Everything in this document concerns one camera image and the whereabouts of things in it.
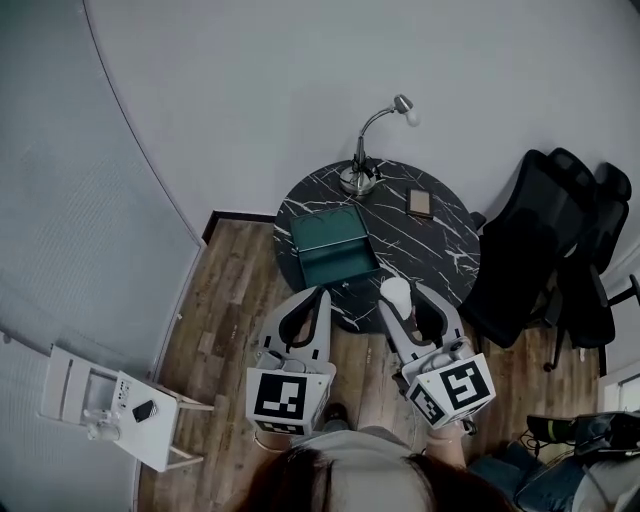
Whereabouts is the person's left forearm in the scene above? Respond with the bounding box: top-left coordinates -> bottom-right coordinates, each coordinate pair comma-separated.
252,428 -> 292,454

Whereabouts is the person's grey shirt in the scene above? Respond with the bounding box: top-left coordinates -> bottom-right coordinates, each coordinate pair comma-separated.
288,426 -> 432,512

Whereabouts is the silver gooseneck desk lamp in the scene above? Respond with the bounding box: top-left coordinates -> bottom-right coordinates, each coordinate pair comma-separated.
339,93 -> 422,197

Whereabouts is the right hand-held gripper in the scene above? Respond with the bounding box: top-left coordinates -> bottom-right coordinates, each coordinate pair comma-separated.
377,282 -> 497,431

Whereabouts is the black mesh office chair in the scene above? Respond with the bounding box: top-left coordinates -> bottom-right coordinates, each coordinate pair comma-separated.
458,148 -> 604,351
543,160 -> 640,377

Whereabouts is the small tan flat case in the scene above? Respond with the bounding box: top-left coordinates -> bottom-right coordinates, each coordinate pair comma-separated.
405,187 -> 435,220

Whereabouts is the green box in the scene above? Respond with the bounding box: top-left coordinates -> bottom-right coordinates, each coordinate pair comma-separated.
289,204 -> 382,292

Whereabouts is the round black marble table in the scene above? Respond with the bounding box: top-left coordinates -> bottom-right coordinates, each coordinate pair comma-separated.
272,158 -> 483,334

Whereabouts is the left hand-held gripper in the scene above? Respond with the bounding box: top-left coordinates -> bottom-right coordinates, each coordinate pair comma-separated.
246,287 -> 337,437

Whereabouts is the black phone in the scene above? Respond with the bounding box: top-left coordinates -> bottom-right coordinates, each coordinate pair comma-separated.
131,399 -> 161,423

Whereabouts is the person's right forearm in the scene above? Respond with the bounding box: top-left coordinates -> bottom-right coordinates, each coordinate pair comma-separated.
424,422 -> 469,472

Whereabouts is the small white cup item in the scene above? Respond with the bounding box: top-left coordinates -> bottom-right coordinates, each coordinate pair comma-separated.
379,276 -> 415,321

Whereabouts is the white side table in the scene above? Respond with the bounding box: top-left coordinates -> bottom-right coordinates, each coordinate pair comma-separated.
39,341 -> 216,474

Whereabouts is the black bag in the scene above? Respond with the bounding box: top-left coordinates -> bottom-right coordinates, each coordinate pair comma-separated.
526,409 -> 640,457

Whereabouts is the person's dark shoe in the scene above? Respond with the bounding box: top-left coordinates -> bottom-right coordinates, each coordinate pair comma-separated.
323,402 -> 350,434

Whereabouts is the clear glass object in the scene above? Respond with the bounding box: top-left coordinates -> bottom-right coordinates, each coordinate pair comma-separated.
83,406 -> 124,442

